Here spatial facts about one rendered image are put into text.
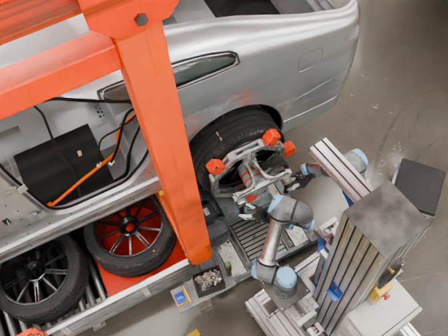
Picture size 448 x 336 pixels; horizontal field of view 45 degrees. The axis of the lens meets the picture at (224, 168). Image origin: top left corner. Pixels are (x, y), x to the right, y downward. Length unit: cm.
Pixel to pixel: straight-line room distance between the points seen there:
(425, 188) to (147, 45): 295
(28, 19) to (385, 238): 150
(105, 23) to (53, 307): 262
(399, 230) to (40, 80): 144
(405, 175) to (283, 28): 172
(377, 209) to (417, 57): 337
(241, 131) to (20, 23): 206
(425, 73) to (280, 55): 245
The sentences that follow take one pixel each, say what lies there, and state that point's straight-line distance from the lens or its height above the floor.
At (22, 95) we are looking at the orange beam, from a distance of 184.
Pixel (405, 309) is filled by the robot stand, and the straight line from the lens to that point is 299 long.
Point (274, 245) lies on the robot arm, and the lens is 309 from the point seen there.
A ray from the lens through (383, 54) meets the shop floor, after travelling 543.
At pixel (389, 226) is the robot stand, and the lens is 224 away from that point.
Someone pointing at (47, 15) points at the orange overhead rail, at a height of 300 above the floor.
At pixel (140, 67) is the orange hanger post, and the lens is 187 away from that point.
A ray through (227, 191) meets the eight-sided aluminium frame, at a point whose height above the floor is 65.
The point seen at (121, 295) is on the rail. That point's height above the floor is 39.
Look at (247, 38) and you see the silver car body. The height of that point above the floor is 178.
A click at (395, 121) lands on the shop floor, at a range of 499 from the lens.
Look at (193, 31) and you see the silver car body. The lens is 297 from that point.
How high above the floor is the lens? 404
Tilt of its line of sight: 61 degrees down
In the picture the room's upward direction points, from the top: 6 degrees counter-clockwise
